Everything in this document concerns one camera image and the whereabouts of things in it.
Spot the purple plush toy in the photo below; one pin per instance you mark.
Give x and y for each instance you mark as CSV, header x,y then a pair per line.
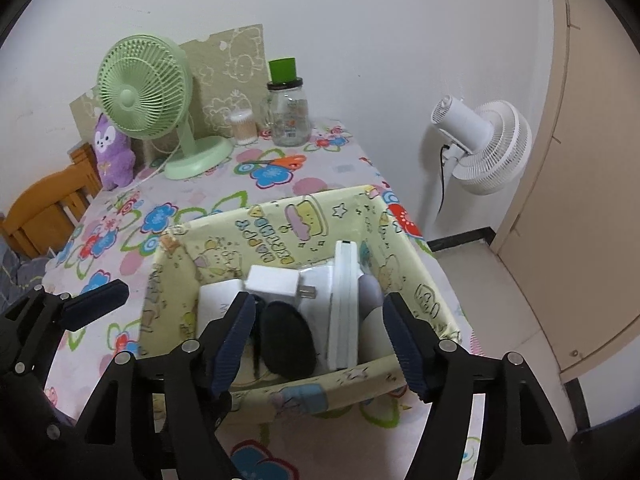
x,y
112,155

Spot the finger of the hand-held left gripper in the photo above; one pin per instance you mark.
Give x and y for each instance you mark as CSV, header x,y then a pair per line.
x,y
95,305
30,410

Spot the yellow cartoon-print box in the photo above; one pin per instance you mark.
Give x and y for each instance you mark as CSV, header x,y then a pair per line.
x,y
280,240

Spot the grey plaid blanket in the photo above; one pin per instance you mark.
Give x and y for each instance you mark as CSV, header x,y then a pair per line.
x,y
15,270

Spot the floral tablecloth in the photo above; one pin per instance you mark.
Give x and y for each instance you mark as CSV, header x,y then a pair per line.
x,y
210,195

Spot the cotton swab container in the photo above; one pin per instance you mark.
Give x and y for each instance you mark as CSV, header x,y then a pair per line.
x,y
243,130

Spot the wooden chair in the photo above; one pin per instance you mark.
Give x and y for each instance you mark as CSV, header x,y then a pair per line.
x,y
35,205

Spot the glass jar with green lid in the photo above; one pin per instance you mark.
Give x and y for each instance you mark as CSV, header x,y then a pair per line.
x,y
290,115

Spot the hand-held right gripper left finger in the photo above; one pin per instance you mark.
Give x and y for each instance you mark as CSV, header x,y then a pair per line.
x,y
231,347

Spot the beige wardrobe door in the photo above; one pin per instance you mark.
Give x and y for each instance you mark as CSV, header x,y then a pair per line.
x,y
600,210

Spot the white rectangular power bank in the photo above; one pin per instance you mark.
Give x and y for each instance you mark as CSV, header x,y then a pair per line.
x,y
217,305

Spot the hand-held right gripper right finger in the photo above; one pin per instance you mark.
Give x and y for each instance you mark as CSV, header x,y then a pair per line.
x,y
404,347

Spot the white standing fan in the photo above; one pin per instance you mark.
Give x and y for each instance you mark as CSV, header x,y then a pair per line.
x,y
495,150

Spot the white plug charger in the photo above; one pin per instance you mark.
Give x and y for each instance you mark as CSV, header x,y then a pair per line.
x,y
272,282

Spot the white earbuds case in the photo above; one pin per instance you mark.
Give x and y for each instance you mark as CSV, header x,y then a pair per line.
x,y
372,335

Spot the lavender round hook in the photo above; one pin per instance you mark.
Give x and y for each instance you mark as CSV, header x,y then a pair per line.
x,y
371,295

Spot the white remote control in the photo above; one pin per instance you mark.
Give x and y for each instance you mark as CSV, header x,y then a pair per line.
x,y
344,310

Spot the white adapter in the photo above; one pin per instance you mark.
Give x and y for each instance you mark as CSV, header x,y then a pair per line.
x,y
320,280

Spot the green desk fan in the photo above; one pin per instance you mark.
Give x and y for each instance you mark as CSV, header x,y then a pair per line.
x,y
135,90

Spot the black round disc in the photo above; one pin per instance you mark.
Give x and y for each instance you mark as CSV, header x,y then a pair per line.
x,y
287,340

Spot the cartoon-print cardboard panel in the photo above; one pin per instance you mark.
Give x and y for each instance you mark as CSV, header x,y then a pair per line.
x,y
235,65

